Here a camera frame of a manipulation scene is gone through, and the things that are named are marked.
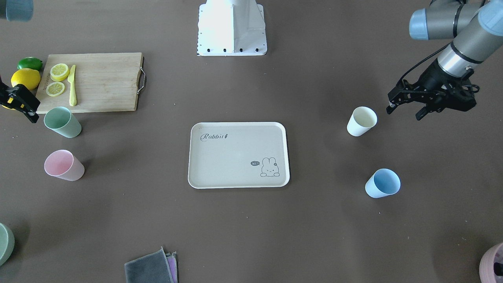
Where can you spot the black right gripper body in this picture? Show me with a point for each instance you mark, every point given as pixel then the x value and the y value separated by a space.
pixel 20 100

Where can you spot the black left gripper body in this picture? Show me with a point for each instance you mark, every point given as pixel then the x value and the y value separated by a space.
pixel 433 75

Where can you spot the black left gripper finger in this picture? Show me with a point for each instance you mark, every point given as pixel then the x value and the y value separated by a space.
pixel 397 97
pixel 428 108

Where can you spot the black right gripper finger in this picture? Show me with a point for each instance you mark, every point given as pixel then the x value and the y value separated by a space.
pixel 25 101

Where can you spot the cream cup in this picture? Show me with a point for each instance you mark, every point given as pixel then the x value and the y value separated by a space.
pixel 362 119

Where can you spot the pink cup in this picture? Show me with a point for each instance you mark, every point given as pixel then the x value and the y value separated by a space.
pixel 64 165

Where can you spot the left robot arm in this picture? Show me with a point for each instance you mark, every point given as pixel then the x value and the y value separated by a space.
pixel 475 31

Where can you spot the beige rabbit tray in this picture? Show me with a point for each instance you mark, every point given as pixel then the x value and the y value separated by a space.
pixel 238 155

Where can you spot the whole yellow lemon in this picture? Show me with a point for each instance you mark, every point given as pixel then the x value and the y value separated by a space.
pixel 30 78

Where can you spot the lemon slice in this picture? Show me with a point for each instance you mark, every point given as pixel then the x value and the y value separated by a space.
pixel 59 72
pixel 55 89

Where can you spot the green cup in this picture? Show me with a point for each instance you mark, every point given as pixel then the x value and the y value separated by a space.
pixel 62 121

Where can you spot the green lime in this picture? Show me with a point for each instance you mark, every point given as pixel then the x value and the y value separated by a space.
pixel 31 63

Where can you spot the yellow plastic knife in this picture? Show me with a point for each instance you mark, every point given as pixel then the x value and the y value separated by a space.
pixel 71 80

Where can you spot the wooden cutting board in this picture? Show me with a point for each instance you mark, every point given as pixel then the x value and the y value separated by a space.
pixel 104 82

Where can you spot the blue cup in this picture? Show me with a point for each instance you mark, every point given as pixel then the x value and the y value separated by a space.
pixel 384 182

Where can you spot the green bowl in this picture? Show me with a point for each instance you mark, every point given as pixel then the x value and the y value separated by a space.
pixel 7 242

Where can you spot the pink bowl with ice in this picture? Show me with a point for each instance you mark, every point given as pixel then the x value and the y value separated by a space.
pixel 490 268

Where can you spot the grey folded cloth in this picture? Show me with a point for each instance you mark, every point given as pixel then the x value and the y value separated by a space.
pixel 158 267

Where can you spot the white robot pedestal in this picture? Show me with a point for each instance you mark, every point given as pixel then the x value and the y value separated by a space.
pixel 231 28

